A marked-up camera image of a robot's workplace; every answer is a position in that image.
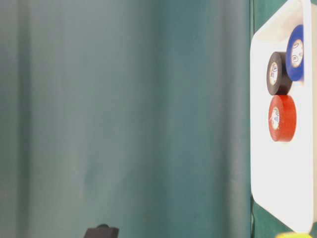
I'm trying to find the red tape roll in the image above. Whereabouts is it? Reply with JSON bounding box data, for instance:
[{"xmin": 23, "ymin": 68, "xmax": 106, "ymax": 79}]
[{"xmin": 268, "ymin": 95, "xmax": 297, "ymax": 142}]

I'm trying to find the black tape roll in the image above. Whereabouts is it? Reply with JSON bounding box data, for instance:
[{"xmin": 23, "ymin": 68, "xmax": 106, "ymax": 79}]
[{"xmin": 266, "ymin": 52, "xmax": 292, "ymax": 96}]

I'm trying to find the blue tape roll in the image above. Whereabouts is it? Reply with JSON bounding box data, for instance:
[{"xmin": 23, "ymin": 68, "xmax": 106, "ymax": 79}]
[{"xmin": 285, "ymin": 24, "xmax": 304, "ymax": 81}]

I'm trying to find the yellow tape roll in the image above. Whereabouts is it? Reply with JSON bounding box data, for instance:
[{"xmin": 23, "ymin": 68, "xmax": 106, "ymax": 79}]
[{"xmin": 275, "ymin": 232, "xmax": 312, "ymax": 238}]

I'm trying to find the white plastic tray case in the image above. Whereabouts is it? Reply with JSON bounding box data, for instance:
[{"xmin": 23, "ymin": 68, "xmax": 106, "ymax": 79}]
[{"xmin": 249, "ymin": 0, "xmax": 315, "ymax": 234}]

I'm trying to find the green table cloth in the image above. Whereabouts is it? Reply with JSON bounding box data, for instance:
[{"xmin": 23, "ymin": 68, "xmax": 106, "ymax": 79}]
[{"xmin": 250, "ymin": 0, "xmax": 317, "ymax": 238}]

